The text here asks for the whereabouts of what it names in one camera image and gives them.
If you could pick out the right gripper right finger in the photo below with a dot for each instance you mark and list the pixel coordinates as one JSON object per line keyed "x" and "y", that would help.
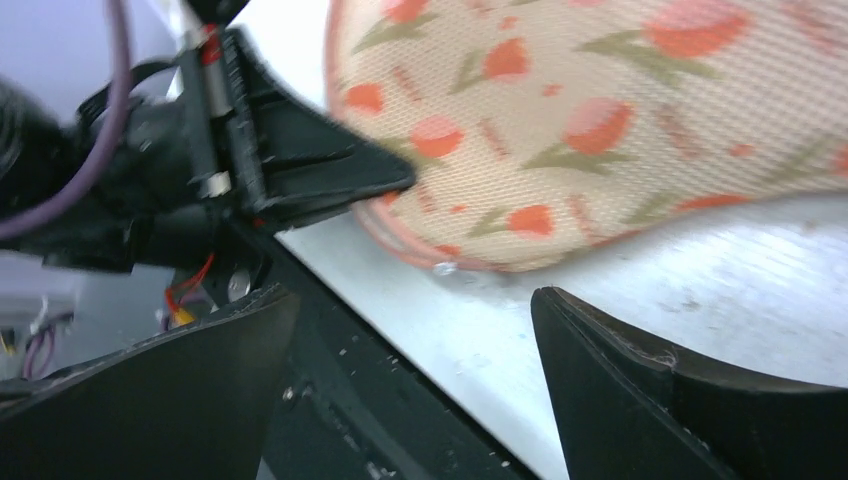
{"x": 629, "y": 404}

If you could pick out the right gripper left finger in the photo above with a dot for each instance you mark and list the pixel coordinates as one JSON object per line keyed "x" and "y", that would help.
{"x": 193, "y": 403}

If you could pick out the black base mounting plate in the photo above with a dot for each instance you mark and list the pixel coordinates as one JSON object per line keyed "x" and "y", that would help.
{"x": 351, "y": 406}

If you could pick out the floral mesh laundry bag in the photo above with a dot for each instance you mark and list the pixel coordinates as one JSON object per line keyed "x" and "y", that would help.
{"x": 543, "y": 129}

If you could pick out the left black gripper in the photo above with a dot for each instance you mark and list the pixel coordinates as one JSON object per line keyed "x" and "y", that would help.
{"x": 291, "y": 166}

